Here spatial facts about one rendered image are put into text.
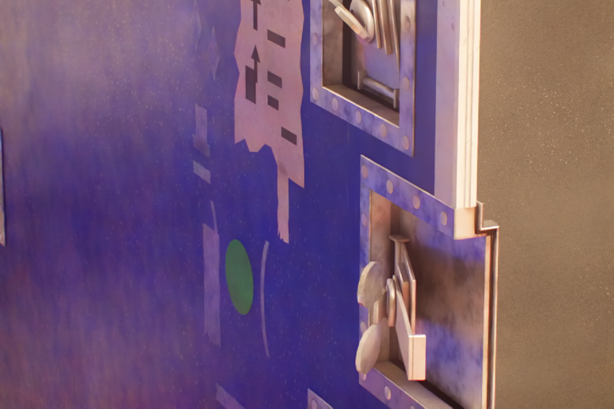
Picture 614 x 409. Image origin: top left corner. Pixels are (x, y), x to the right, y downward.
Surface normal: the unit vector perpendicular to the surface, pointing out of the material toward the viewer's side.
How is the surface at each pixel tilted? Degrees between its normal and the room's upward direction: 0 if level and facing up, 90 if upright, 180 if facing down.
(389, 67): 97
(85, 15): 90
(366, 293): 96
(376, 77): 97
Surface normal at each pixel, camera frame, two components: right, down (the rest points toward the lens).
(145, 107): -0.92, 0.11
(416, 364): 0.04, 0.27
